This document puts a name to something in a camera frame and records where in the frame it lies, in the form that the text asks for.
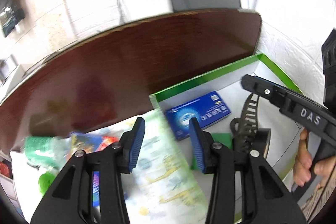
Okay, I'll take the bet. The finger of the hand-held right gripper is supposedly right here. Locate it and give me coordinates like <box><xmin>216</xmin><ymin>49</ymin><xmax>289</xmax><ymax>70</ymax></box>
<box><xmin>241</xmin><ymin>74</ymin><xmax>282</xmax><ymax>109</ymax></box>

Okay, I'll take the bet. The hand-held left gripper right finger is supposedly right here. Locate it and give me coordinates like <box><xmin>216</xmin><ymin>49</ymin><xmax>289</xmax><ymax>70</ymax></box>
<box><xmin>188</xmin><ymin>117</ymin><xmax>307</xmax><ymax>224</ymax></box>

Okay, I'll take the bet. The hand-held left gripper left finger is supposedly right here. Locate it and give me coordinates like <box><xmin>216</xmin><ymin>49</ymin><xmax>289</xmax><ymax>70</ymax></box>
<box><xmin>30</xmin><ymin>117</ymin><xmax>146</xmax><ymax>224</ymax></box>

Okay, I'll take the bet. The small green box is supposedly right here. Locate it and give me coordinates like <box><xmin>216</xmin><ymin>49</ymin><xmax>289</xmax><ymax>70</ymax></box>
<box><xmin>190</xmin><ymin>132</ymin><xmax>233</xmax><ymax>170</ymax></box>

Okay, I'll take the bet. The green cardboard box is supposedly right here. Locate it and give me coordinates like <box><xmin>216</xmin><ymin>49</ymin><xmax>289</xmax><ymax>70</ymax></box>
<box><xmin>149</xmin><ymin>53</ymin><xmax>306</xmax><ymax>224</ymax></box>

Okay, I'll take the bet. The blue medicine box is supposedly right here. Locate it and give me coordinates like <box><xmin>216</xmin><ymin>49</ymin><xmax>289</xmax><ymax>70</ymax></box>
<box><xmin>165</xmin><ymin>91</ymin><xmax>231</xmax><ymax>141</ymax></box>

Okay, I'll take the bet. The green label plastic bottle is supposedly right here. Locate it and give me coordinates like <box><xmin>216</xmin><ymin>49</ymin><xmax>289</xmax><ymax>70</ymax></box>
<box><xmin>24</xmin><ymin>135</ymin><xmax>71</xmax><ymax>169</ymax></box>

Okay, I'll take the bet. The person's right forearm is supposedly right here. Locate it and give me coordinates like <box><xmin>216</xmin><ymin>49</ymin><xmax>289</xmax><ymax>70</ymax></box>
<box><xmin>298</xmin><ymin>174</ymin><xmax>336</xmax><ymax>222</ymax></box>

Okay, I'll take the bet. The person's right hand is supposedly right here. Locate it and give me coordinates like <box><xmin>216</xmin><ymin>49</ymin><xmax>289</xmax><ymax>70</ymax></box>
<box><xmin>293</xmin><ymin>129</ymin><xmax>336</xmax><ymax>187</ymax></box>

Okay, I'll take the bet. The giraffe printed blanket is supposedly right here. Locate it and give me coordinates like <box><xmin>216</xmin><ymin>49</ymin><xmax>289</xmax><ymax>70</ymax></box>
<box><xmin>10</xmin><ymin>114</ymin><xmax>208</xmax><ymax>224</ymax></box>

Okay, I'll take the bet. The colourful blue packet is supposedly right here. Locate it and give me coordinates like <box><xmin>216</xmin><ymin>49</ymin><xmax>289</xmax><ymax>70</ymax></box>
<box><xmin>70</xmin><ymin>132</ymin><xmax>121</xmax><ymax>153</ymax></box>

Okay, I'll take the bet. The brown wooden headboard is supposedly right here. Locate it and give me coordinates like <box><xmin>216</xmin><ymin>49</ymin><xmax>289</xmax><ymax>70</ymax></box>
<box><xmin>0</xmin><ymin>9</ymin><xmax>263</xmax><ymax>153</ymax></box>

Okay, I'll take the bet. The green white round container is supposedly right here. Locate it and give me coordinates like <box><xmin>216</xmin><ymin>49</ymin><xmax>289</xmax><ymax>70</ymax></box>
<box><xmin>38</xmin><ymin>172</ymin><xmax>57</xmax><ymax>194</ymax></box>

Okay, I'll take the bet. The black cup dispenser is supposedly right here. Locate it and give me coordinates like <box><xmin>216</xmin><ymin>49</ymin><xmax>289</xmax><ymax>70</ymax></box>
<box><xmin>0</xmin><ymin>0</ymin><xmax>25</xmax><ymax>38</ymax></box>

